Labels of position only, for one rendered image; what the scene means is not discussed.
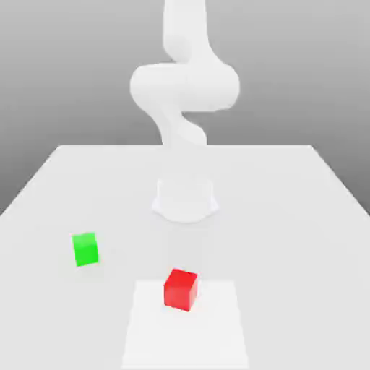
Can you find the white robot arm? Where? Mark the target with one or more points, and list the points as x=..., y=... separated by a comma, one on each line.
x=185, y=86

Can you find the small red cube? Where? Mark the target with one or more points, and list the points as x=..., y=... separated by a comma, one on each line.
x=179, y=290

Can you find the small green cube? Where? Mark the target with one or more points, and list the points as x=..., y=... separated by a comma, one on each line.
x=85, y=250

